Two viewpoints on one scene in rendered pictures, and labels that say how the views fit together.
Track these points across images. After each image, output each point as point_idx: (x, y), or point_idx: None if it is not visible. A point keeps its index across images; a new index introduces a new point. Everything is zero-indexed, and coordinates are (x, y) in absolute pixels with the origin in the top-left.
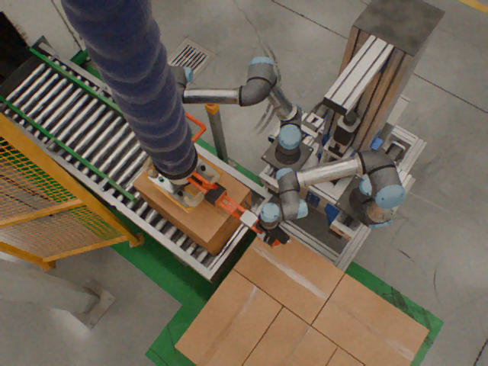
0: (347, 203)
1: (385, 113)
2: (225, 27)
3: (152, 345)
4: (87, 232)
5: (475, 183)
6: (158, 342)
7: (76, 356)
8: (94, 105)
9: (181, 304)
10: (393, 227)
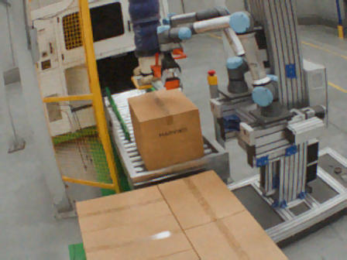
0: (258, 111)
1: (269, 14)
2: None
3: (76, 244)
4: (89, 154)
5: None
6: (81, 244)
7: (36, 226)
8: None
9: None
10: (327, 241)
